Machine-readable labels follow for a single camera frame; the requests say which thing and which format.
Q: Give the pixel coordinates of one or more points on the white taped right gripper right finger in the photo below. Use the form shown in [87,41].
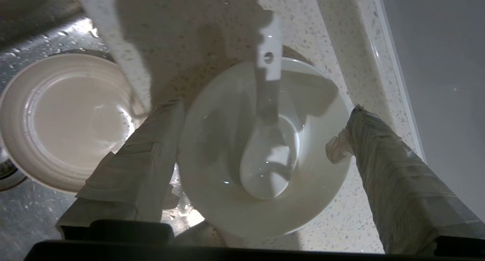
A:
[398,189]

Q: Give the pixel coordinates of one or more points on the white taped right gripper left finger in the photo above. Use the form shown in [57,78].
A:
[140,170]

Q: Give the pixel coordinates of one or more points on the white ceramic bowl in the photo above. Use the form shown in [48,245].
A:
[212,170]

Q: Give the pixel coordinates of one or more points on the cream round plate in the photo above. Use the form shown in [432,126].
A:
[68,121]

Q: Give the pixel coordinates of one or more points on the white ceramic soup spoon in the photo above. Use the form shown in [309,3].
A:
[265,170]

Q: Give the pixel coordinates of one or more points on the stainless steel sink basin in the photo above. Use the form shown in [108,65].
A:
[34,30]

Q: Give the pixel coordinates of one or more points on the round metal drain strainer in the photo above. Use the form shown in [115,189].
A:
[7,174]

